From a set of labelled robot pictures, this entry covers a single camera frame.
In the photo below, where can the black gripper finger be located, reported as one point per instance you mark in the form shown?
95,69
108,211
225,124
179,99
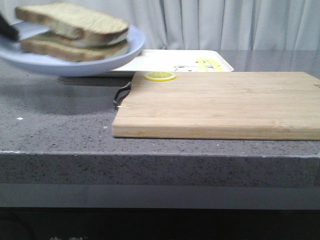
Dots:
7,30

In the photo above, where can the light blue plate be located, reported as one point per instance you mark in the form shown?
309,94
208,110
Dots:
11,52

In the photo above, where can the bread slice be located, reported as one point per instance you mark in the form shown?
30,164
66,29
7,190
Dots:
48,43
75,22

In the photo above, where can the fried egg toy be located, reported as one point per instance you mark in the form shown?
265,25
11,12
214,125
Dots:
82,43

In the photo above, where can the white bear tray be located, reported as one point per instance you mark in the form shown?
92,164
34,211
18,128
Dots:
152,60

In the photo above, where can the yellow lemon slice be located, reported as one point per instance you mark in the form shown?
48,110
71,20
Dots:
160,76

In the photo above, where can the white curtain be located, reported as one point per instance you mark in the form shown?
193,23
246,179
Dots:
220,24

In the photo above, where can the wooden cutting board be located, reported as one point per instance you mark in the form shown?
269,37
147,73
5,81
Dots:
222,105

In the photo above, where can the metal cutting board handle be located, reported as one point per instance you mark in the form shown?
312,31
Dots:
121,94

